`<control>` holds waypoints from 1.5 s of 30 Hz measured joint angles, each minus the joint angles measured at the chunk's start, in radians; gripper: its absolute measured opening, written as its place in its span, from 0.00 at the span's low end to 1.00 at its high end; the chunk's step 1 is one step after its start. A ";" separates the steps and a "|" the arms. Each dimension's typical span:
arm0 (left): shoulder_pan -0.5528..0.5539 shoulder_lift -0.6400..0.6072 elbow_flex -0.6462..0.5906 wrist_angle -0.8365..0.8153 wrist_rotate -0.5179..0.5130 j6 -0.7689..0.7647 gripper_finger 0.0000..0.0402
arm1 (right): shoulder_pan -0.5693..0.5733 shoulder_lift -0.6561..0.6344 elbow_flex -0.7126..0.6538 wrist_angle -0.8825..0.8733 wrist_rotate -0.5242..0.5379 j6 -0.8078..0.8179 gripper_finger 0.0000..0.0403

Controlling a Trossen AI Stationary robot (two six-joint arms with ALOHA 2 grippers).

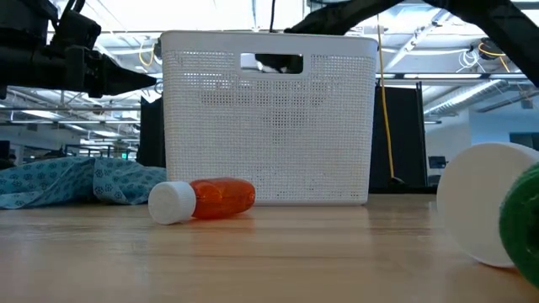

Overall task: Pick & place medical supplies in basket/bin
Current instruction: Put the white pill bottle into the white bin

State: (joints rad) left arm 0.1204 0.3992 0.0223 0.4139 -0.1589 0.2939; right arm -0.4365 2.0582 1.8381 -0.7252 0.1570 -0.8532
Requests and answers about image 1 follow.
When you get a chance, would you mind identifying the black ceiling cable reel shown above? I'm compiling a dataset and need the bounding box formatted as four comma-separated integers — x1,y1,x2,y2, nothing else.
477,36,506,60

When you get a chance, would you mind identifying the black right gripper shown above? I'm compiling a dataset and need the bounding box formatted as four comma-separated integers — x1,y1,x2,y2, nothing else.
253,53,304,75

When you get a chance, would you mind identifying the yellow hanging cable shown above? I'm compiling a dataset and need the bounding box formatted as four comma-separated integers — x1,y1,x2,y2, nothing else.
375,12,398,183

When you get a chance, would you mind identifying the orange pill bottle white cap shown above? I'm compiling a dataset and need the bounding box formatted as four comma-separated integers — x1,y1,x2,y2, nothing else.
147,177,257,226

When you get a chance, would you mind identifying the white perforated plastic basket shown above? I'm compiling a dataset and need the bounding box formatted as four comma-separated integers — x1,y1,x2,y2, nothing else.
158,29,379,207

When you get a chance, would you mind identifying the white coiled cable bundle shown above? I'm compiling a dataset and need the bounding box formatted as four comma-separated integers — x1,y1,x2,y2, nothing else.
456,49,482,74

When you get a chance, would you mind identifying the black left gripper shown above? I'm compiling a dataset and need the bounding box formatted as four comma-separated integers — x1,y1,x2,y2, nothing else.
63,44,158,99

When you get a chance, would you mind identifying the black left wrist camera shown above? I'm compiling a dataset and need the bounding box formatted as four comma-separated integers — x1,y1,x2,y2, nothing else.
49,8,103,54

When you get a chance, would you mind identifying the dark wall screen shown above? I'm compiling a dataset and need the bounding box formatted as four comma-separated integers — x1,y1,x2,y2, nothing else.
508,131,539,152

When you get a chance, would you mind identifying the blue patterned cloth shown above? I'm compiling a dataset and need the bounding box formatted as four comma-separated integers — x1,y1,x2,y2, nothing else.
0,156,168,210

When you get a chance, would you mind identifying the green bottle white cap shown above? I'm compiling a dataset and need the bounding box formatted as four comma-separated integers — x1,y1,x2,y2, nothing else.
435,141,539,290

